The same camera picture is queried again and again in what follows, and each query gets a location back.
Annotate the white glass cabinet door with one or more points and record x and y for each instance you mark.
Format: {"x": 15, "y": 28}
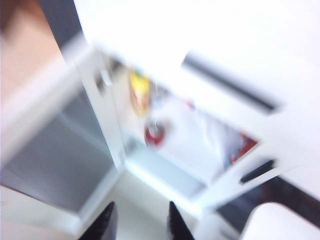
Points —
{"x": 57, "y": 155}
{"x": 275, "y": 190}

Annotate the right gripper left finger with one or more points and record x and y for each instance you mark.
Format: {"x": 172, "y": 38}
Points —
{"x": 105, "y": 227}

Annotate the white cabinet body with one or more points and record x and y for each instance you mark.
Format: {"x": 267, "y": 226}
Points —
{"x": 165, "y": 172}

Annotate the orange red snack package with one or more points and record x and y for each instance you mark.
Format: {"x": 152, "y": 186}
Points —
{"x": 246, "y": 145}

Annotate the white plastic bag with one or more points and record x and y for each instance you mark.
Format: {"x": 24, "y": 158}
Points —
{"x": 190, "y": 140}

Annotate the red beverage can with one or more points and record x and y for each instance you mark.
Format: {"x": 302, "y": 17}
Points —
{"x": 152, "y": 137}

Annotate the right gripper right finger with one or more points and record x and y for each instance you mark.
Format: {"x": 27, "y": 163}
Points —
{"x": 177, "y": 227}

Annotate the wide white drawer front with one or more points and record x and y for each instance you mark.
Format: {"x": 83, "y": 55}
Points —
{"x": 225, "y": 37}

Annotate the yellow detergent bottle green cap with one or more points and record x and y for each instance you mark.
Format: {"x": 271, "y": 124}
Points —
{"x": 138, "y": 87}

